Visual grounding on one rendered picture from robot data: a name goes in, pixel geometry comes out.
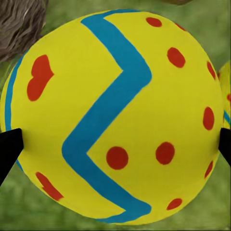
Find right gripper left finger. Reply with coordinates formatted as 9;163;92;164
0;128;24;186

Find wicker basket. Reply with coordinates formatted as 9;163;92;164
0;0;49;63

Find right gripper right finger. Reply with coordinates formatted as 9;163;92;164
218;128;231;167

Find easter egg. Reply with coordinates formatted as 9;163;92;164
0;9;224;225
217;59;231;130

